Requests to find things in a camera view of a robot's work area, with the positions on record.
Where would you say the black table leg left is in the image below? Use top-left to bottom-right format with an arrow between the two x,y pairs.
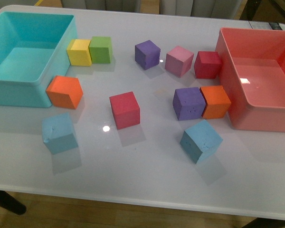
0,190 -> 27,215

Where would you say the orange foam cube left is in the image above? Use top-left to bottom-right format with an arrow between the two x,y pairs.
46,76 -> 83,109

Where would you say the purple foam cube near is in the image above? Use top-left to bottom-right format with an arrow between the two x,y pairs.
172,87 -> 206,121

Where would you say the pink plastic bin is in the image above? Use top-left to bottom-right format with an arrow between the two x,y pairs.
216,28 -> 285,132

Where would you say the yellow foam cube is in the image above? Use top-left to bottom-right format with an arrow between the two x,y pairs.
66,39 -> 92,67

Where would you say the orange foam cube right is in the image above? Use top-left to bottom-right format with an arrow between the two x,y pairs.
200,85 -> 231,119

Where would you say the green foam cube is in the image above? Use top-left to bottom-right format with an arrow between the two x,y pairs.
89,36 -> 113,64

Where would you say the red foam cube centre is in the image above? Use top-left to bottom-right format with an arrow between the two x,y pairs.
109,92 -> 141,130

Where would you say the purple foam cube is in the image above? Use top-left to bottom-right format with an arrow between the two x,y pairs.
172,87 -> 206,121
134,40 -> 161,70

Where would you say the table label sticker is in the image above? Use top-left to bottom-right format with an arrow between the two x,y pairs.
248,20 -> 285,31

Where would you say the grey chair right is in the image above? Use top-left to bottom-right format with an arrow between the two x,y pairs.
160,0 -> 242,19

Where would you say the orange foam cube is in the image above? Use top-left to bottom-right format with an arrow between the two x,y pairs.
46,76 -> 83,109
200,85 -> 231,119

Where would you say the dark red foam cube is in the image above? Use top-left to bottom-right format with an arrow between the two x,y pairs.
194,51 -> 222,79

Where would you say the blue foam cube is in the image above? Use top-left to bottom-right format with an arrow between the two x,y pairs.
180,120 -> 223,164
41,113 -> 78,154

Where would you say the purple foam cube far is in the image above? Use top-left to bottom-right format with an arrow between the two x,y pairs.
134,40 -> 161,70

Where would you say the pink foam cube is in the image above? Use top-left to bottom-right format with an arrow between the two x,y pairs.
165,46 -> 194,77

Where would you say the cyan plastic bin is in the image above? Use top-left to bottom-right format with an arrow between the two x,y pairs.
0,11 -> 77,108

